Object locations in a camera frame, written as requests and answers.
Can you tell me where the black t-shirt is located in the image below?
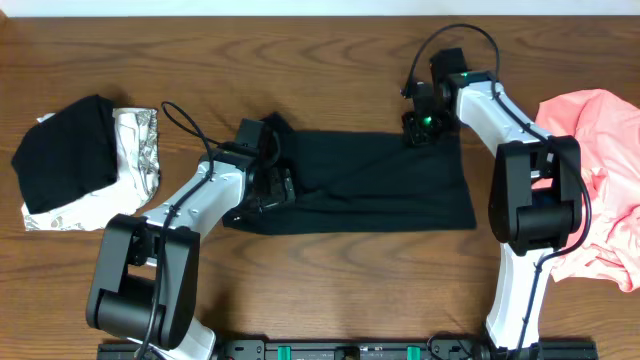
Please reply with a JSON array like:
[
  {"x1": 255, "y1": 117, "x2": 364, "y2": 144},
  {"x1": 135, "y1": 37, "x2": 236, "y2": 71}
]
[{"x1": 222, "y1": 113, "x2": 476, "y2": 235}]

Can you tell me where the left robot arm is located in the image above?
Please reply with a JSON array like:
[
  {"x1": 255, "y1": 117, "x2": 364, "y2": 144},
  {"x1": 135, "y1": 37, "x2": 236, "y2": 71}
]
[{"x1": 86, "y1": 118, "x2": 295, "y2": 359}]

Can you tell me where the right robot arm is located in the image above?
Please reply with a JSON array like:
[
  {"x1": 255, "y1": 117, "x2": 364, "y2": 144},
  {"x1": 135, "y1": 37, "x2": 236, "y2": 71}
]
[{"x1": 402, "y1": 48, "x2": 583, "y2": 359}]

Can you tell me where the white patterned folded garment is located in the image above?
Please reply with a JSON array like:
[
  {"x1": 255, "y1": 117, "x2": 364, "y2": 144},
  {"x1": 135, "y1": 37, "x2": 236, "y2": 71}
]
[{"x1": 21, "y1": 108, "x2": 160, "y2": 231}]

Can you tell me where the pink t-shirt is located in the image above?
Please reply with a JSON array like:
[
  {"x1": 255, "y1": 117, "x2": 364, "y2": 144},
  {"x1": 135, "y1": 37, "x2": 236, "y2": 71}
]
[{"x1": 536, "y1": 89, "x2": 639, "y2": 293}]

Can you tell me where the folded black garment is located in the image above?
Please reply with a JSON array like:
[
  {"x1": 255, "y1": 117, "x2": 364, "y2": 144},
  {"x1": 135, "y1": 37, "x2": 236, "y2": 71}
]
[{"x1": 11, "y1": 95, "x2": 118, "y2": 214}]

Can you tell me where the left black cable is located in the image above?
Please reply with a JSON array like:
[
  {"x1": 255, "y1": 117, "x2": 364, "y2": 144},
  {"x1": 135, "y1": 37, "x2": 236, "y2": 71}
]
[{"x1": 134, "y1": 100, "x2": 224, "y2": 360}]

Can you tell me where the black cable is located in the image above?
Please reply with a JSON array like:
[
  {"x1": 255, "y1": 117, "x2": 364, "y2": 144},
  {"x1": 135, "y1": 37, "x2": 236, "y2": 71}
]
[
  {"x1": 134, "y1": 100, "x2": 224, "y2": 360},
  {"x1": 400, "y1": 23, "x2": 594, "y2": 359}
]

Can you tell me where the right black cable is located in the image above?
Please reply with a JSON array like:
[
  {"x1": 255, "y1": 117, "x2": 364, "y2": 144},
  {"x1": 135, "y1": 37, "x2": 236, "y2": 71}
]
[{"x1": 400, "y1": 23, "x2": 594, "y2": 359}]

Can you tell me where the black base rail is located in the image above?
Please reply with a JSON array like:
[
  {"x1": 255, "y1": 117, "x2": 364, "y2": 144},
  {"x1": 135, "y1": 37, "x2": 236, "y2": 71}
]
[{"x1": 97, "y1": 338, "x2": 599, "y2": 360}]

